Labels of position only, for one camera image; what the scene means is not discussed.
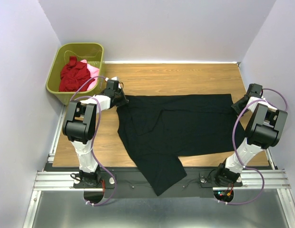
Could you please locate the black t shirt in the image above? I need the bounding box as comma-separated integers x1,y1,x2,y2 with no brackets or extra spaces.
117,94,245,195

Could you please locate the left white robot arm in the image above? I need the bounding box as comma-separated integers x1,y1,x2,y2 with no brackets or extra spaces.
62,77,128,187

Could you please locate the olive green plastic bin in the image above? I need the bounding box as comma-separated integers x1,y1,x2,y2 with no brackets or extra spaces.
46,43,106,105

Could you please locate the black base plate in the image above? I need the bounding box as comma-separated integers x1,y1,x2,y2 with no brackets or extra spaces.
70,167,242,204

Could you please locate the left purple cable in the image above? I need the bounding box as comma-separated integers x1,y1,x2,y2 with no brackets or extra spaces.
69,75,118,206

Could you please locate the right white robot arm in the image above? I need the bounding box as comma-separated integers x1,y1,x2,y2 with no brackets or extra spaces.
214,84,288,186

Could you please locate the aluminium frame rail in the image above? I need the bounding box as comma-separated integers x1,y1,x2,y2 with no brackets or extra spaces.
33,170,291,191

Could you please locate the purple cable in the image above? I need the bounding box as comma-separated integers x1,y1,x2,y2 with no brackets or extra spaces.
69,75,118,206
217,88,289,205

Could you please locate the pink t shirt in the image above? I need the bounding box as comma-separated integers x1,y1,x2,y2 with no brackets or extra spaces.
81,59,99,91

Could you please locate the red t shirt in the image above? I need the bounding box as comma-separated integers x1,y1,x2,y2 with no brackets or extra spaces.
59,56,93,92

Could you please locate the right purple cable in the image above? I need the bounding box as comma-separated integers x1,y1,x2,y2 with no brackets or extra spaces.
217,88,289,205

